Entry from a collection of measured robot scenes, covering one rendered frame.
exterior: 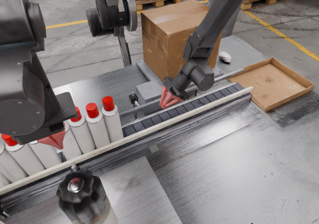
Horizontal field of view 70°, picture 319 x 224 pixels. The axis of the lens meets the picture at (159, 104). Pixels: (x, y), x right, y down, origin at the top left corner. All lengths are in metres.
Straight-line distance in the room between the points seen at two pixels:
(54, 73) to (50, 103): 2.41
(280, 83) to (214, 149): 0.55
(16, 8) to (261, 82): 1.10
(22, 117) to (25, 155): 0.46
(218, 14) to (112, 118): 0.43
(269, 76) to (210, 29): 0.68
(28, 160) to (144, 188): 0.35
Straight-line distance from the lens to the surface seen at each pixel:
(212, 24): 0.68
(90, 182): 0.45
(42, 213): 0.80
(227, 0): 0.64
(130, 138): 0.81
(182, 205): 0.79
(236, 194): 0.83
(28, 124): 0.31
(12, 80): 0.29
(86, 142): 0.78
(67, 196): 0.45
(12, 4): 0.32
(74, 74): 2.71
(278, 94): 1.21
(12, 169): 0.80
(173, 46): 0.98
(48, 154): 0.78
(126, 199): 0.74
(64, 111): 0.41
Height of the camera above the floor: 1.56
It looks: 46 degrees down
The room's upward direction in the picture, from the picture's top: straight up
